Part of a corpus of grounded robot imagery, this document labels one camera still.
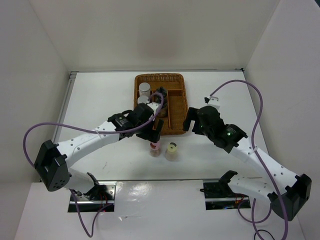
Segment black-lid bottle brown contents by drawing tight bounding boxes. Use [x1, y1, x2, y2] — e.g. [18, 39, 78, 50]
[157, 103, 168, 118]

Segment pink-lid spice bottle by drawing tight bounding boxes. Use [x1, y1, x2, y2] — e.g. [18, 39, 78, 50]
[149, 141, 161, 157]

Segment silver-lid bottle blue label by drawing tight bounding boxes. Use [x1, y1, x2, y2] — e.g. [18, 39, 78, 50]
[138, 82, 151, 97]
[137, 95, 150, 105]

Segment yellow-lid spice bottle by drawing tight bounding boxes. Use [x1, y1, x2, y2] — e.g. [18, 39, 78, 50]
[165, 142, 178, 161]

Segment black grinder bottle light contents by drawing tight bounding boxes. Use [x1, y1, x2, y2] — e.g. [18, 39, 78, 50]
[155, 86, 168, 101]

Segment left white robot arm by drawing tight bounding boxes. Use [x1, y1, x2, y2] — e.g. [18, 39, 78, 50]
[34, 102, 164, 200]

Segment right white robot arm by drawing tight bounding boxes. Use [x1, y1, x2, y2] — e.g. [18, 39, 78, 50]
[183, 105, 312, 221]

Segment brown wicker divided basket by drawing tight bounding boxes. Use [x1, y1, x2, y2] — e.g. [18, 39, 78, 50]
[133, 73, 188, 136]

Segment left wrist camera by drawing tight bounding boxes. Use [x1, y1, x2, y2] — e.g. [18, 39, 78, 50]
[146, 95, 164, 112]

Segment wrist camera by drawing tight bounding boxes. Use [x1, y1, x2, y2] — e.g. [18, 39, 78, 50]
[146, 95, 164, 112]
[204, 96, 221, 110]

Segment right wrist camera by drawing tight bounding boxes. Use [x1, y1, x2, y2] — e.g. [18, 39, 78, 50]
[204, 96, 221, 110]

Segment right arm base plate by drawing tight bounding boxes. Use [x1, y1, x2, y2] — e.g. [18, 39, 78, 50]
[199, 181, 251, 211]

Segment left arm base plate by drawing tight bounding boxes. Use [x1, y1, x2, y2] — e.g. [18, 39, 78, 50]
[74, 181, 117, 213]

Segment black cable loop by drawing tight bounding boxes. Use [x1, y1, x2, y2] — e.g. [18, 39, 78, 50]
[254, 229, 276, 240]

